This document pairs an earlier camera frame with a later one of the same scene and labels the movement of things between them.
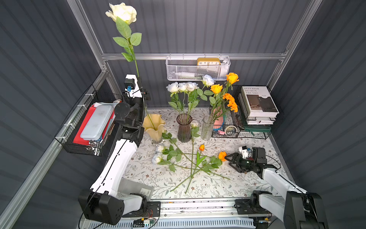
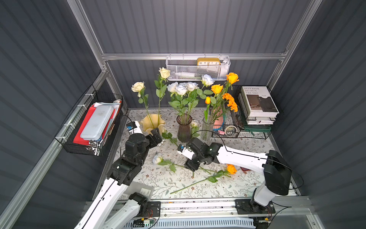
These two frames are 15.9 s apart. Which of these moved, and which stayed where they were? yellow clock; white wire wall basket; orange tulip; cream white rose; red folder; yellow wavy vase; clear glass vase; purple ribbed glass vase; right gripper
Moved: right gripper; orange tulip; cream white rose
Stayed: red folder; white wire wall basket; clear glass vase; purple ribbed glass vase; yellow wavy vase; yellow clock
